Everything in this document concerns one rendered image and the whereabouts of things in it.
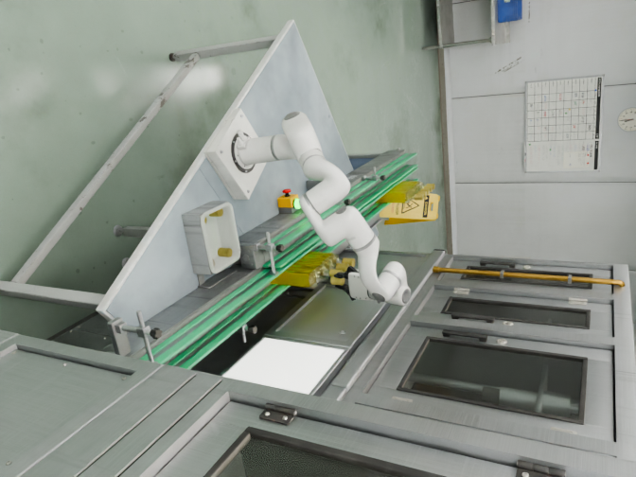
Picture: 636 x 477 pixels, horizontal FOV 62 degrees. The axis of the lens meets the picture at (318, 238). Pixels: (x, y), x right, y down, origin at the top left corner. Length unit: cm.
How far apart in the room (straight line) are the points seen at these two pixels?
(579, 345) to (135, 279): 141
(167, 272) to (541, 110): 631
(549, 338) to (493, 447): 106
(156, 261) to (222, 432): 95
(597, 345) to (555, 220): 607
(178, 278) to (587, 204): 654
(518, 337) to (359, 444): 110
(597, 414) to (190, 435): 105
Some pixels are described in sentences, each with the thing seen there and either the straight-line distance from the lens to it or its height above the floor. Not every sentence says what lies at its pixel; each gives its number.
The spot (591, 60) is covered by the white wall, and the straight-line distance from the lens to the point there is 750.
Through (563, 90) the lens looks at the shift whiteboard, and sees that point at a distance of 752.
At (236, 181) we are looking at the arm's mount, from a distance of 201.
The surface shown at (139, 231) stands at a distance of 255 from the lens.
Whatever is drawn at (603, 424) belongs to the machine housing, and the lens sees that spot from 157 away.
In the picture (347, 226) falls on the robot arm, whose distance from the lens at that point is 161.
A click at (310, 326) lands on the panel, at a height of 111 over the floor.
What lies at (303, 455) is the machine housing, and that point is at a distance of 88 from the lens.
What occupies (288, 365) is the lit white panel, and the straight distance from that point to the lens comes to 172.
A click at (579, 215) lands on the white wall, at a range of 785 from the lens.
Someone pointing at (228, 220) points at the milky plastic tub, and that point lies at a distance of 196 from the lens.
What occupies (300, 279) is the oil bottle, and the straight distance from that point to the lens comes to 201.
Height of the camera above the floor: 202
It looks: 28 degrees down
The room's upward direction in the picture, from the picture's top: 93 degrees clockwise
